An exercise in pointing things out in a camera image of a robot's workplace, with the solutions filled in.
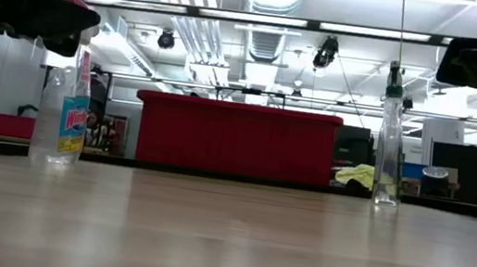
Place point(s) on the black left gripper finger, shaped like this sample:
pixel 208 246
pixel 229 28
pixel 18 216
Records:
pixel 63 17
pixel 64 45

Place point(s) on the small red bin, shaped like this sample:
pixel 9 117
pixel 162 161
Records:
pixel 10 126

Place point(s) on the black bin clear lid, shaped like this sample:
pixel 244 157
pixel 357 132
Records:
pixel 435 182

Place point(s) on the large red plastic laundry bin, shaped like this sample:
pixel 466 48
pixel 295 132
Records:
pixel 238 138

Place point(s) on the Windex spray bottle red trigger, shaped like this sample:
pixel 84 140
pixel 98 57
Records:
pixel 57 127

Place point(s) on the person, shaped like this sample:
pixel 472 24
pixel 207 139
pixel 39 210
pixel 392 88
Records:
pixel 96 130

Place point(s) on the black ceiling spotlight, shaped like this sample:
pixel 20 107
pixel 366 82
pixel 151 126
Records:
pixel 326 52
pixel 166 40

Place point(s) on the black partition panel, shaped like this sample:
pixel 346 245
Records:
pixel 467 172

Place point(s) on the clear spray bottle green nozzle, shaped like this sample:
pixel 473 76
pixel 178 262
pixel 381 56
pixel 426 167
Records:
pixel 390 150

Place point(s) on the blue box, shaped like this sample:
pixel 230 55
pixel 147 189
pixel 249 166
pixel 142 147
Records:
pixel 413 171

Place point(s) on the yellow cloth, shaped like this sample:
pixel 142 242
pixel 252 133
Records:
pixel 356 174

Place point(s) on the black overhead light bar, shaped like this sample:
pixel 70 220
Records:
pixel 254 18

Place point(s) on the black aluminium table frame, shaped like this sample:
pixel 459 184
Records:
pixel 214 174

